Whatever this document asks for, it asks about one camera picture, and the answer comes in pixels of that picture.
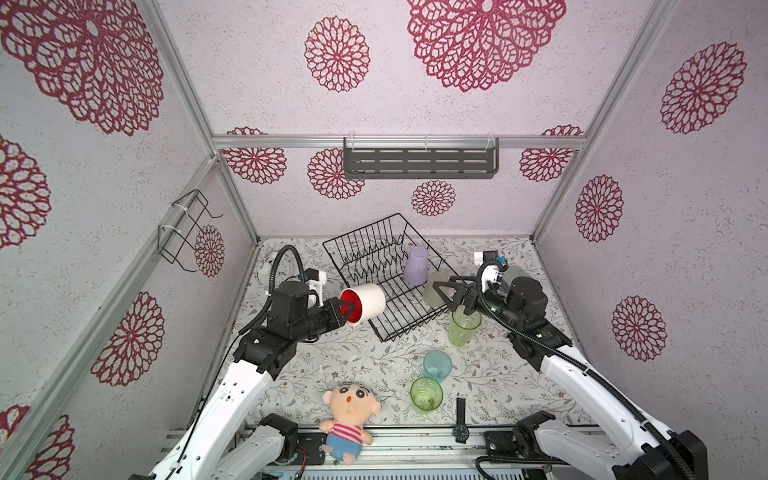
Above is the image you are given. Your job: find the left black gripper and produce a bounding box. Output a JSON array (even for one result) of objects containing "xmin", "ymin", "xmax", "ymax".
[{"xmin": 292, "ymin": 296, "xmax": 354, "ymax": 344}]

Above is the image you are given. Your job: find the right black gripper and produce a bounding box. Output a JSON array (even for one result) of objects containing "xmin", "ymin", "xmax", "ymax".
[{"xmin": 436, "ymin": 274, "xmax": 524, "ymax": 336}]

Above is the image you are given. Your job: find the white mug red inside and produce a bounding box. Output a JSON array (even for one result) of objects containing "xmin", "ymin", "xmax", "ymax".
[{"xmin": 345, "ymin": 283, "xmax": 386, "ymax": 324}]

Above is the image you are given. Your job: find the lilac plastic cup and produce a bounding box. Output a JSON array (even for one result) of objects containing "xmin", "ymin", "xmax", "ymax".
[{"xmin": 403, "ymin": 245, "xmax": 430, "ymax": 287}]

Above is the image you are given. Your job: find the teal plastic cup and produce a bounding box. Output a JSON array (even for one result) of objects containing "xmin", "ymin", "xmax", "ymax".
[{"xmin": 423, "ymin": 350, "xmax": 453, "ymax": 383}]

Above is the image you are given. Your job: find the bright green short cup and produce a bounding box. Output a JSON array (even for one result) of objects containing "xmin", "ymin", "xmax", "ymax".
[{"xmin": 410, "ymin": 377, "xmax": 444, "ymax": 413}]

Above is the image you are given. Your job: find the frosted pale green cup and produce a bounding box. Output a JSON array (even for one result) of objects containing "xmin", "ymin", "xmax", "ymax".
[{"xmin": 422, "ymin": 271, "xmax": 450, "ymax": 309}]

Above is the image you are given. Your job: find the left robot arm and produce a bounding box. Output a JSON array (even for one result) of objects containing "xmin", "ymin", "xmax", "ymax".
[{"xmin": 145, "ymin": 281, "xmax": 358, "ymax": 479}]

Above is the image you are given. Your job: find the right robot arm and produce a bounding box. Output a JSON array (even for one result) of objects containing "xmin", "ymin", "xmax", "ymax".
[{"xmin": 434, "ymin": 276, "xmax": 709, "ymax": 479}]

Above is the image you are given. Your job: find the tall light green cup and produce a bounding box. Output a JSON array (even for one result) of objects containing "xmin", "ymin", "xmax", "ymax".
[{"xmin": 448, "ymin": 305, "xmax": 482, "ymax": 348}]

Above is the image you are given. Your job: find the green folded cloth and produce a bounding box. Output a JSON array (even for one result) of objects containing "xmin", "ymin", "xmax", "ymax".
[{"xmin": 501, "ymin": 264, "xmax": 529, "ymax": 285}]

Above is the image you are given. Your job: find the white alarm clock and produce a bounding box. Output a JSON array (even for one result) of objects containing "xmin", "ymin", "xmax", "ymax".
[{"xmin": 257, "ymin": 250, "xmax": 293, "ymax": 288}]

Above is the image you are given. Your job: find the plush doll striped shirt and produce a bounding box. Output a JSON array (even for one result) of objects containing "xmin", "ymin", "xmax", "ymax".
[{"xmin": 319, "ymin": 384, "xmax": 382, "ymax": 466}]

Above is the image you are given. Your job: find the black wristwatch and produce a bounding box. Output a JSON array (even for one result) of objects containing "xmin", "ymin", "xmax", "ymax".
[{"xmin": 452, "ymin": 397, "xmax": 470, "ymax": 444}]

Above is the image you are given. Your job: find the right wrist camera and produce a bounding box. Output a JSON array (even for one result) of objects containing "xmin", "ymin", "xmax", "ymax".
[{"xmin": 473, "ymin": 250, "xmax": 508, "ymax": 293}]

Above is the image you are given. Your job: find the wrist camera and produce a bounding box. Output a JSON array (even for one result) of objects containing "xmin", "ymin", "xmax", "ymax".
[
  {"xmin": 301, "ymin": 268, "xmax": 327, "ymax": 308},
  {"xmin": 473, "ymin": 250, "xmax": 508, "ymax": 293}
]

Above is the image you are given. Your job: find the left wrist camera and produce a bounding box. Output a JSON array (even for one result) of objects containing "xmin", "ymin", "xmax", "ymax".
[{"xmin": 301, "ymin": 268, "xmax": 327, "ymax": 308}]

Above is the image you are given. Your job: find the black wire dish rack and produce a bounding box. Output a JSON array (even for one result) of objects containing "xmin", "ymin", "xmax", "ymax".
[{"xmin": 322, "ymin": 213, "xmax": 456, "ymax": 342}]

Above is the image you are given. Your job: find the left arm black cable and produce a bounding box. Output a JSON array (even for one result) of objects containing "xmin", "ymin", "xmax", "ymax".
[{"xmin": 173, "ymin": 244, "xmax": 306, "ymax": 469}]

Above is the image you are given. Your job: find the grey wall shelf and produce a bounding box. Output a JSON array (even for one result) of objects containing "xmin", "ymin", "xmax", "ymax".
[{"xmin": 342, "ymin": 137, "xmax": 499, "ymax": 180}]

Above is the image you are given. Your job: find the black wire wall basket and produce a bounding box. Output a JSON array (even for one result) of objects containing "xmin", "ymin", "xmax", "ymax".
[{"xmin": 156, "ymin": 189, "xmax": 225, "ymax": 278}]

